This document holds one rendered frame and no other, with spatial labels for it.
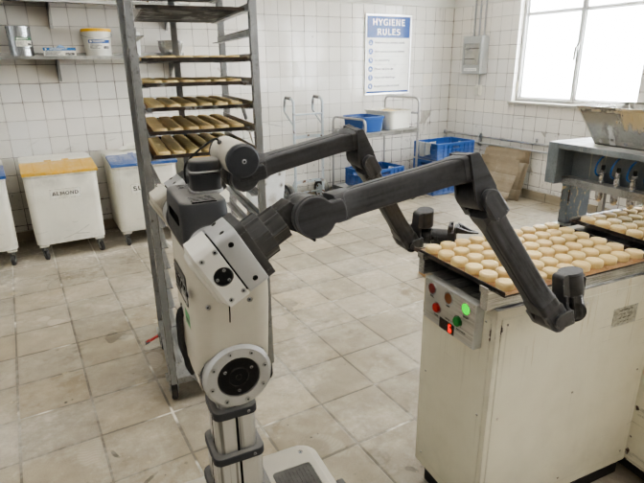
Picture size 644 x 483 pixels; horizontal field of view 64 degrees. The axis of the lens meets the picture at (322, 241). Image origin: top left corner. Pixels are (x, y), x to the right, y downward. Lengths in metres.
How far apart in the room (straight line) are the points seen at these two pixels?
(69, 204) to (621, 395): 3.94
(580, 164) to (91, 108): 4.12
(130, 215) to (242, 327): 3.61
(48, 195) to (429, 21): 4.64
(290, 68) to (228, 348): 4.78
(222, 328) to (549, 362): 1.01
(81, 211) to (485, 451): 3.70
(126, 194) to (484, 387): 3.64
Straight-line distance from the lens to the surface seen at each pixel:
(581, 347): 1.80
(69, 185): 4.57
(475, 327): 1.52
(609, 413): 2.10
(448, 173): 1.08
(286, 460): 1.82
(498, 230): 1.18
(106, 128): 5.21
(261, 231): 0.92
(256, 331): 1.18
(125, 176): 4.61
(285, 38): 5.74
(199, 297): 1.10
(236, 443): 1.39
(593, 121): 2.15
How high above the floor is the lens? 1.47
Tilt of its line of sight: 19 degrees down
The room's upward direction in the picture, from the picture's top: 1 degrees counter-clockwise
